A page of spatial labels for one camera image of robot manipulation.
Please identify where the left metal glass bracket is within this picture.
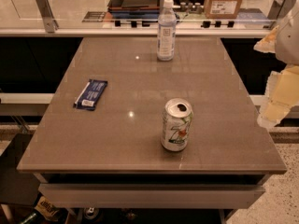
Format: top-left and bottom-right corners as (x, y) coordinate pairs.
(36, 0), (59, 33)

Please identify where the brown cardboard box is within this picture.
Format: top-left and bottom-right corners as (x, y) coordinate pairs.
(204, 0), (242, 19)

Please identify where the clear plastic water bottle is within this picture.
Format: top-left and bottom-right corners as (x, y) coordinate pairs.
(157, 0), (177, 61)

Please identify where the right metal glass bracket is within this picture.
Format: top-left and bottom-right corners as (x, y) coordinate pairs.
(267, 0), (297, 29)

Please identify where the white green 7up can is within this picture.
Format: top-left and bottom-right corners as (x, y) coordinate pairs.
(161, 98), (193, 152)

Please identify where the blue rxbar blueberry wrapper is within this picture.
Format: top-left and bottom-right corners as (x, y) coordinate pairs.
(74, 79), (107, 111)

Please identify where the dark tray stack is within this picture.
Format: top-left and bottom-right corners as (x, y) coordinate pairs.
(107, 0), (160, 20)

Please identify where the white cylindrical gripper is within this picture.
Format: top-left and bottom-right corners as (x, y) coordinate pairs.
(253, 0), (299, 129)

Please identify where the metal glass bracket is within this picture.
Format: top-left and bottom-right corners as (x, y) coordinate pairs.
(36, 0), (59, 33)
(267, 0), (297, 29)

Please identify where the green bottle under table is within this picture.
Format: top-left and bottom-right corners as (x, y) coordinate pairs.
(18, 212), (40, 224)

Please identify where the snack bag under table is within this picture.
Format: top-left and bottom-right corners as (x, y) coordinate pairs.
(35, 196), (60, 222)

